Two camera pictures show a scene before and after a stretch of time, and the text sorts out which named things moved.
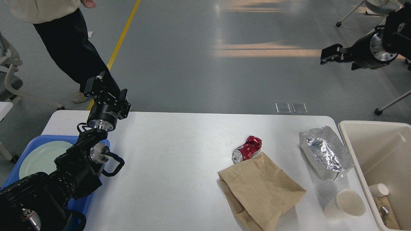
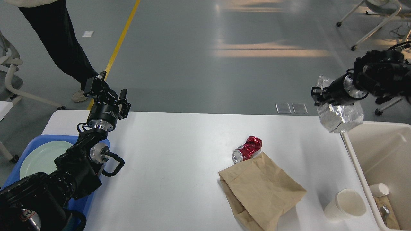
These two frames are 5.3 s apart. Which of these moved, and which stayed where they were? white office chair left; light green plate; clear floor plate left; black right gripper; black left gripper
Moved: black right gripper
Stayed: light green plate; black left gripper; clear floor plate left; white office chair left
